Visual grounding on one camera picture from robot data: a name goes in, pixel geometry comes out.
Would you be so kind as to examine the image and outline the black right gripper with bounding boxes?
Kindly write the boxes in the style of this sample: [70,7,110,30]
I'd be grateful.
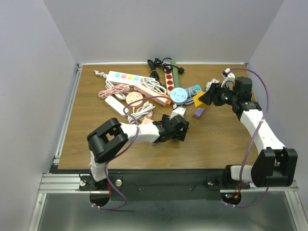
[197,82,238,106]

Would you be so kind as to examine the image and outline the yellow cube socket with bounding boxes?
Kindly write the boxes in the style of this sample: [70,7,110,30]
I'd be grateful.
[193,91,208,108]

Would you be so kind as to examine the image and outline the pink cube socket adapter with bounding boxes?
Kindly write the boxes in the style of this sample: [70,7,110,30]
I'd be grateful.
[141,117,153,125]

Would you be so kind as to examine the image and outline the white cube socket adapter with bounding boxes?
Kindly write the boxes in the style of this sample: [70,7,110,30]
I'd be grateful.
[170,107,186,118]

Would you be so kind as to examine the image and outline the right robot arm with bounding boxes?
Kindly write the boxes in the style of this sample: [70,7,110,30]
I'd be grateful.
[199,77,298,188]

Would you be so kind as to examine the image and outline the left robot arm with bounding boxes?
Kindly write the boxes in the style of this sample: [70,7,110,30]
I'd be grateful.
[87,115,189,190]

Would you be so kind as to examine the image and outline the teal usb power strip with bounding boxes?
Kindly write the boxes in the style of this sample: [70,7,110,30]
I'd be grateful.
[186,84,202,92]

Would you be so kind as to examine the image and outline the purple power strip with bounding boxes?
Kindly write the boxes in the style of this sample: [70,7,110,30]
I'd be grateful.
[193,108,205,119]

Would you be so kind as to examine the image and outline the orange power strip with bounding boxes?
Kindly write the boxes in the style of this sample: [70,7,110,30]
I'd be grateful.
[143,94,172,106]

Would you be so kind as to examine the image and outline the pink power strip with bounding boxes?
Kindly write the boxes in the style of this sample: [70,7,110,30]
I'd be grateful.
[134,84,160,97]

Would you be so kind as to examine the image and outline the light blue round socket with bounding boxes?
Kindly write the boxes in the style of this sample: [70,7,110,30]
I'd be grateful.
[170,88,188,105]

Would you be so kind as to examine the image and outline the green power strip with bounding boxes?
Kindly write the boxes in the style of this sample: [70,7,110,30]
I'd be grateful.
[170,59,180,88]

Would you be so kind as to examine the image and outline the pink round socket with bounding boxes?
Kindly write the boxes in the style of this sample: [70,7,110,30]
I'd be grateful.
[126,91,143,107]

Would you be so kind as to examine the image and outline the red and cream power strip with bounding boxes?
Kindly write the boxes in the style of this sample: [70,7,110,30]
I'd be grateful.
[163,64,175,95]

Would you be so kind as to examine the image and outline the plain white power strip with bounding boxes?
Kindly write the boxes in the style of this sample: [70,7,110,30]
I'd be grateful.
[104,96,129,116]

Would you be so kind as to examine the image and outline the white strip with coloured sockets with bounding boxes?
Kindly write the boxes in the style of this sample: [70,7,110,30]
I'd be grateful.
[104,71,155,86]

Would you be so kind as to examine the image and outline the white knotted cable with plug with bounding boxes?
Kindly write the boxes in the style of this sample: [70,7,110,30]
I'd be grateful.
[205,77,220,91]

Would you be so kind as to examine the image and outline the grey-blue bundled cable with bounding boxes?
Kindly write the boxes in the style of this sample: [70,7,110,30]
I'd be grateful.
[184,87,200,106]

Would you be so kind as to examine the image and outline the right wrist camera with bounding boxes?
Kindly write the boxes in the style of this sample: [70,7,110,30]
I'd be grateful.
[221,68,236,88]

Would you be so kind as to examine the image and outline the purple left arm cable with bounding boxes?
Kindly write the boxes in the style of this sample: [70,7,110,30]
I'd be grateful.
[90,95,171,210]

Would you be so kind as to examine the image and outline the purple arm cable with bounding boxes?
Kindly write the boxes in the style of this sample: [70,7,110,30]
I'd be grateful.
[225,68,270,208]
[90,95,171,210]

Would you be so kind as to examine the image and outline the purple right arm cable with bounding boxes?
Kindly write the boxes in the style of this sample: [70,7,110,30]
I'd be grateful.
[225,68,270,208]

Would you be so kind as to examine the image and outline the white bundled cable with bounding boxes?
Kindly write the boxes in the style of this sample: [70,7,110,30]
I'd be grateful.
[140,77,167,94]

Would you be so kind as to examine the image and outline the black bundled cable with plug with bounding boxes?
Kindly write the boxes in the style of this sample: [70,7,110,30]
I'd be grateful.
[147,57,186,80]

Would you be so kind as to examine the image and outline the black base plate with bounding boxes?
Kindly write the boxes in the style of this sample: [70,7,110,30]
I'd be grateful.
[79,169,250,202]

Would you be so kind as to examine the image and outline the pink bundled cable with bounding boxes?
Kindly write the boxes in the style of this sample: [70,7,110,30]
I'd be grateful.
[98,84,130,100]

